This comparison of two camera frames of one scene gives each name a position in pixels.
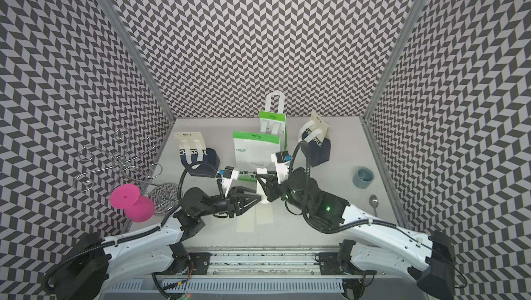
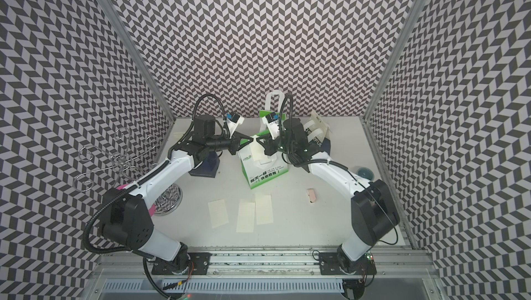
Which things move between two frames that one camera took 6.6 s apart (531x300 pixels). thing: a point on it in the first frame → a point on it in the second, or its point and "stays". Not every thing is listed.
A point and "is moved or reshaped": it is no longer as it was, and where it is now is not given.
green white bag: [274, 123] stays
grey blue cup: [363, 177] stays
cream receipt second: [245, 221] stays
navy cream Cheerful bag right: [315, 132] stays
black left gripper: [235, 204] → [235, 142]
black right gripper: [272, 184] → [267, 144]
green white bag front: [253, 151] is moved or reshaped
